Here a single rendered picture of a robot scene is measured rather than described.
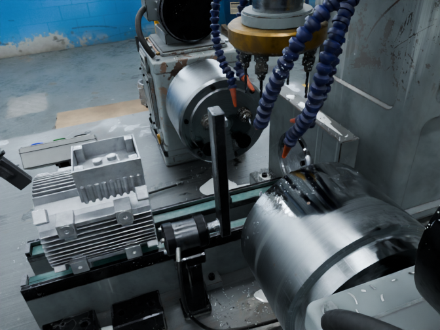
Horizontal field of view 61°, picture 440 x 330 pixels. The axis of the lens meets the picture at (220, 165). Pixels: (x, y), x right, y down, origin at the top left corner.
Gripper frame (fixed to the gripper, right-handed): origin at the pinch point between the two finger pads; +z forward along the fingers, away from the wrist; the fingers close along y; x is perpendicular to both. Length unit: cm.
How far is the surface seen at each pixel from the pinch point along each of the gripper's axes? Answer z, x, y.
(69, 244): 11.3, -3.3, -15.1
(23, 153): 2.9, 2.0, 14.4
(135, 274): 28.3, -4.3, -13.2
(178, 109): 20.2, -31.5, 18.4
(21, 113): 64, 111, 316
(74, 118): 78, 57, 245
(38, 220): 4.7, -2.8, -13.3
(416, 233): 25, -49, -44
